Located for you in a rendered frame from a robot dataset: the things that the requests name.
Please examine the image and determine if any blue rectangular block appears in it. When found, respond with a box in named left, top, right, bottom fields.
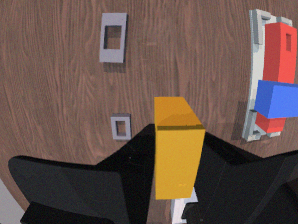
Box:
left=254, top=80, right=298, bottom=119

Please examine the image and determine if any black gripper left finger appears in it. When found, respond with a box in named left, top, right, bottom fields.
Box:
left=8, top=124, right=156, bottom=224

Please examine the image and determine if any orange-yellow rectangular block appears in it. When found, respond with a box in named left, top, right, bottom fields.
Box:
left=154, top=97, right=205, bottom=200

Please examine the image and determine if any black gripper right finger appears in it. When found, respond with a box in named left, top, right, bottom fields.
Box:
left=194, top=132, right=298, bottom=224

